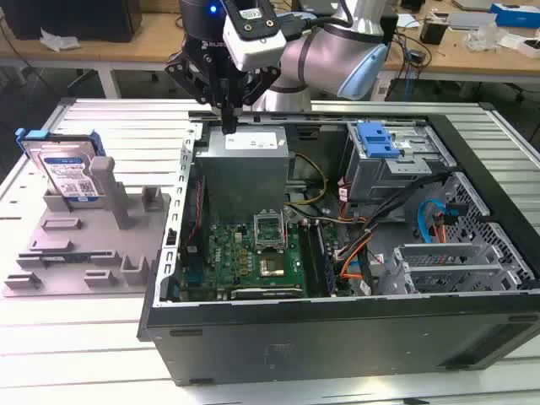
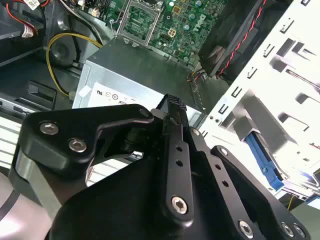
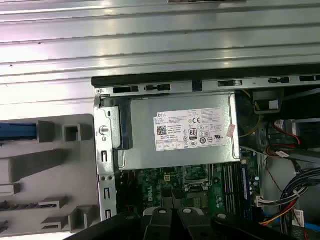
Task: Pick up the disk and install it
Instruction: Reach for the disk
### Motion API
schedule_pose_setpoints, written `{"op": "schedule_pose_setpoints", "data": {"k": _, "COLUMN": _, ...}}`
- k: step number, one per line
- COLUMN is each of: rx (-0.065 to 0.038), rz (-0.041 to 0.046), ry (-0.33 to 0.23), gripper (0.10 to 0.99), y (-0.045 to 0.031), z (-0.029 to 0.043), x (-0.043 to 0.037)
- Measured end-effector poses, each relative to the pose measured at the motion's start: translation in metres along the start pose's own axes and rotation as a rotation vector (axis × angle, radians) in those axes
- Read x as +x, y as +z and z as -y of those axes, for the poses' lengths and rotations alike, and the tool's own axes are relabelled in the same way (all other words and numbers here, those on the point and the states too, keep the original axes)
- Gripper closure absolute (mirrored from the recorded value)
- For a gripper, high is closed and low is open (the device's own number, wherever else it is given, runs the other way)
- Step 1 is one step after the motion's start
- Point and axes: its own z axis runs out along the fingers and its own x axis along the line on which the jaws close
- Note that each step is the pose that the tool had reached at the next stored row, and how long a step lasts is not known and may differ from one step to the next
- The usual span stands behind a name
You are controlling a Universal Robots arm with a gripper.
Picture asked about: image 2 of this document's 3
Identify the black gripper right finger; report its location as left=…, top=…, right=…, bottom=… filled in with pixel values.
left=186, top=127, right=312, bottom=240

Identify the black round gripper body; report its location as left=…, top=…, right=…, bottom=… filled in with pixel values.
left=49, top=122, right=245, bottom=240

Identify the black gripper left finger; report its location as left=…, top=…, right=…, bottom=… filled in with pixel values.
left=15, top=94, right=195, bottom=225

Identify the hard disk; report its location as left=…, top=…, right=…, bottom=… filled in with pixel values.
left=231, top=89, right=287, bottom=193

